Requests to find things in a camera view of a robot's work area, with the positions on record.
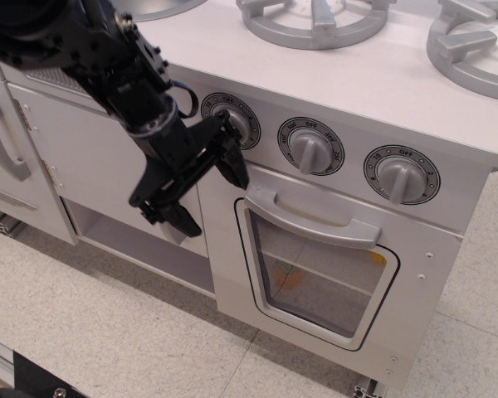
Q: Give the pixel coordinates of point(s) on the silver vent grille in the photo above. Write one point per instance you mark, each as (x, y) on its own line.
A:
(55, 77)

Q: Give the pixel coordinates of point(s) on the right grey stove knob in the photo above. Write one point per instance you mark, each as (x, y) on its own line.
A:
(402, 175)

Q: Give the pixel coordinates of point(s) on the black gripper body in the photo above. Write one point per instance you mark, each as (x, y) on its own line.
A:
(177, 157)

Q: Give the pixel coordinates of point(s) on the silver oven door handle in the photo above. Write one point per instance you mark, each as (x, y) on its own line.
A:
(356, 234)

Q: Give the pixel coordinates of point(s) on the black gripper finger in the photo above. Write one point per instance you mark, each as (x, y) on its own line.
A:
(232, 166)
(177, 219)

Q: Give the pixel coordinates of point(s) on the silver middle door handle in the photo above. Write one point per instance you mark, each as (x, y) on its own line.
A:
(174, 236)

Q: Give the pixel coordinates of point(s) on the left grey stove knob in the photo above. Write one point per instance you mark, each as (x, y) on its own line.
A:
(240, 114)

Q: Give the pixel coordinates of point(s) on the aluminium frame rail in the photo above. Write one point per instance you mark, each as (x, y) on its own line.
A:
(11, 226)
(369, 388)

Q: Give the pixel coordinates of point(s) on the silver burner grate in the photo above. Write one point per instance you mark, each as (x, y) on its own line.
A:
(314, 25)
(462, 44)

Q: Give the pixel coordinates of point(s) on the grey stove knob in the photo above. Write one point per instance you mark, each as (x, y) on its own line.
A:
(311, 146)
(402, 175)
(240, 114)

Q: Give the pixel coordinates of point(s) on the aluminium frame rail right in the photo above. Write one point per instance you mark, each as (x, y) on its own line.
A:
(369, 388)

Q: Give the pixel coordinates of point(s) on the orange toy fruit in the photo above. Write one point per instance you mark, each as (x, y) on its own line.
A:
(287, 276)

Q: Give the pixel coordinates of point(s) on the right silver burner grate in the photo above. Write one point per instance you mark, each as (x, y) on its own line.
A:
(462, 44)

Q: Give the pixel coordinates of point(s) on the white oven door with window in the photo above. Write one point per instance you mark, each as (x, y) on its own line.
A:
(367, 310)

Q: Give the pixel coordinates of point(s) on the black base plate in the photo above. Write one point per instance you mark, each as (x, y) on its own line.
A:
(31, 380)

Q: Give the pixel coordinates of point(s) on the middle grey stove knob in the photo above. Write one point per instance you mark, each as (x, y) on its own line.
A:
(311, 146)

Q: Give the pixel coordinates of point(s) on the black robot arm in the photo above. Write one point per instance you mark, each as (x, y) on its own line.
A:
(104, 52)

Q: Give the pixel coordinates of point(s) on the aluminium frame rail left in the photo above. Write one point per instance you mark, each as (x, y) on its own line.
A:
(11, 226)

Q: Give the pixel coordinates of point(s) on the white toy kitchen cabinet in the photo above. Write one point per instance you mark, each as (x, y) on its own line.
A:
(382, 91)

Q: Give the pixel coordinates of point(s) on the middle silver burner grate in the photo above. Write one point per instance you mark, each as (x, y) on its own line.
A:
(314, 25)

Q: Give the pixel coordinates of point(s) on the white left cabinet door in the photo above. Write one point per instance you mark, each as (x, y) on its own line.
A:
(26, 191)

